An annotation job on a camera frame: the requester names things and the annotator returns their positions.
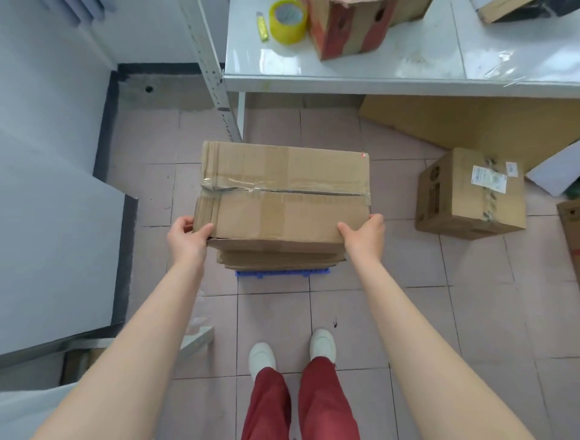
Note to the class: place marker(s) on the person's left hand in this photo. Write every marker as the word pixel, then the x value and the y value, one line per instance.
pixel 188 242

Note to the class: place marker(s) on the person's right hand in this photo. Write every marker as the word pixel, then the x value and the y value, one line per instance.
pixel 365 240

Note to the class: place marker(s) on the person's right thumb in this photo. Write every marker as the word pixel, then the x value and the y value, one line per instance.
pixel 348 231

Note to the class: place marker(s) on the person's left thumb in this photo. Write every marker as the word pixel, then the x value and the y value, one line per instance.
pixel 204 231

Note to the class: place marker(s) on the taped brown cardboard box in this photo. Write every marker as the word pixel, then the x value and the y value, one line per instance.
pixel 285 190

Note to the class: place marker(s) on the person's left forearm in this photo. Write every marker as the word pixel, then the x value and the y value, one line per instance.
pixel 131 353

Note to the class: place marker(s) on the person's right forearm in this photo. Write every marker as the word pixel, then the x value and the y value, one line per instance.
pixel 430 353

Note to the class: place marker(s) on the stack of flattened cardboard boxes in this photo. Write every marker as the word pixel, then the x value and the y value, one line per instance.
pixel 276 256

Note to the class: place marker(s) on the blue plastic pallet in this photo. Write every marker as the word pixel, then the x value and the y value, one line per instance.
pixel 281 274

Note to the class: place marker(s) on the person's right white shoe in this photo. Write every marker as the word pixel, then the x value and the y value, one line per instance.
pixel 322 347

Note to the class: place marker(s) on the person's white shoe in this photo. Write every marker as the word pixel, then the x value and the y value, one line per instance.
pixel 262 358
pixel 322 347

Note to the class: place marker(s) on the small labelled cardboard box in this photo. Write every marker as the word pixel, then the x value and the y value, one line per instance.
pixel 471 195

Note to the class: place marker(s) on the person's left white shoe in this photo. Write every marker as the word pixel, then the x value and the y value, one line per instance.
pixel 262 358

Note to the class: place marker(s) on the large flat cardboard sheet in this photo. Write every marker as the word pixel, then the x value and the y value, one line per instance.
pixel 471 127

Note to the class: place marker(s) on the person's red trousers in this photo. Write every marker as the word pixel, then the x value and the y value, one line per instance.
pixel 299 403

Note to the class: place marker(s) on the white table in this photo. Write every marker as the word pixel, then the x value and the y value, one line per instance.
pixel 398 54

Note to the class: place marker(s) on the red and brown cardboard box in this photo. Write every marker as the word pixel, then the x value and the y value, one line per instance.
pixel 353 25

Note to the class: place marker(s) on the yellow utility knife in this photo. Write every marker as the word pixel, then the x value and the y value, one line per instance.
pixel 261 27

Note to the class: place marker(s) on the white paper sheet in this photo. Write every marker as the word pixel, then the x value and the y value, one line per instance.
pixel 555 170

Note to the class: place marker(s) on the yellow packing tape roll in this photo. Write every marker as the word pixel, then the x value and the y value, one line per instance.
pixel 288 20

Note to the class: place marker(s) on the cardboard box with red print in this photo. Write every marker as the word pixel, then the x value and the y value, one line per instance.
pixel 570 231

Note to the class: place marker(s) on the open brown cardboard box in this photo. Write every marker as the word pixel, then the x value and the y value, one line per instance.
pixel 521 9

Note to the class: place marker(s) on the white metal shelf post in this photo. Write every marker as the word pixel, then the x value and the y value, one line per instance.
pixel 213 68

